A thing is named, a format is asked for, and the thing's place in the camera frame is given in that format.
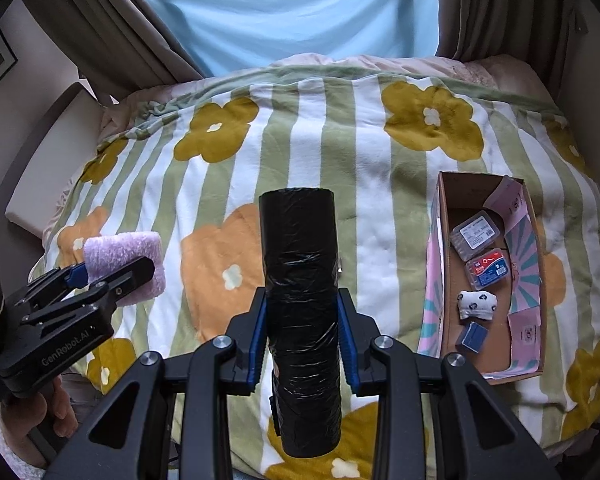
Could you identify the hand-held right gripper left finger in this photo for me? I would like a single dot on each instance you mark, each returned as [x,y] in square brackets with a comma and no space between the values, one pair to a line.
[258,345]

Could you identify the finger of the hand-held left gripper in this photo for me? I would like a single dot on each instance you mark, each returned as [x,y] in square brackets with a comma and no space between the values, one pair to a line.
[75,275]
[125,280]

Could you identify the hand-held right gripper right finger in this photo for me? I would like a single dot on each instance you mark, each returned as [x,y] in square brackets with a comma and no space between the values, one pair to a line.
[349,350]

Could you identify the purple towel roll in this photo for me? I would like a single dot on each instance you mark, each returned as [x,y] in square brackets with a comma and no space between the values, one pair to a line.
[125,247]

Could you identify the black garbage bag roll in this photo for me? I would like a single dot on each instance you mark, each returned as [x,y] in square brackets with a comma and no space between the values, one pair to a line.
[300,260]

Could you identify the small blue box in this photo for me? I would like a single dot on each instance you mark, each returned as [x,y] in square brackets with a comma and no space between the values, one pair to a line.
[472,336]

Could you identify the white sock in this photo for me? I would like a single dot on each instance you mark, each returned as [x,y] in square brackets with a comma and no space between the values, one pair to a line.
[475,305]

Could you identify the red label clear plastic box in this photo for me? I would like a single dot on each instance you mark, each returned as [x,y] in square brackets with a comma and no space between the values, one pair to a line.
[487,267]

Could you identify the white label clear plastic box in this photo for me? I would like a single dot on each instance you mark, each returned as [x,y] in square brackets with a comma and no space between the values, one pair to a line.
[477,235]

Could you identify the cardboard box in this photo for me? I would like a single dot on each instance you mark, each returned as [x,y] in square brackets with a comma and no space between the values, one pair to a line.
[460,191]

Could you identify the person's left forearm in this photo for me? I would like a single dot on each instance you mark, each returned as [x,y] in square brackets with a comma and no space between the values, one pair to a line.
[0,452]

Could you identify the person's left hand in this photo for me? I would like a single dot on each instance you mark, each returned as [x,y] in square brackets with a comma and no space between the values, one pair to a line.
[30,420]

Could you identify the white headboard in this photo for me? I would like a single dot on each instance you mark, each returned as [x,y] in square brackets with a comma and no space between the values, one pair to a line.
[55,160]

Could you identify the striped flower blanket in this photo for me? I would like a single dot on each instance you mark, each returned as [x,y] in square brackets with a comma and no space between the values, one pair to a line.
[330,135]

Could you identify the brown curtain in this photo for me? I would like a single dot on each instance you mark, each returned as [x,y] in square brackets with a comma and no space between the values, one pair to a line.
[105,20]
[505,5]

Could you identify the light blue sheet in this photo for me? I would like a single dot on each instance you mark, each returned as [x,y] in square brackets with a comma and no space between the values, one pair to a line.
[290,10]

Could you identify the pink quilt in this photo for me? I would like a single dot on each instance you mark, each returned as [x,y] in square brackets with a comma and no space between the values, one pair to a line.
[505,72]

